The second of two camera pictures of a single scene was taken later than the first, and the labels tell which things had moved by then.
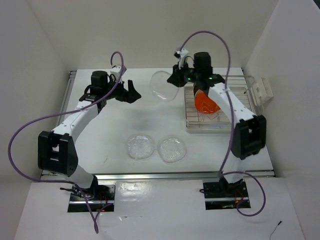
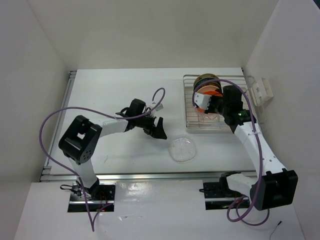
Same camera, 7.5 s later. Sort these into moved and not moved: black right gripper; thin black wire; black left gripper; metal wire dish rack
Moved: black right gripper; black left gripper
Not moved: thin black wire; metal wire dish rack
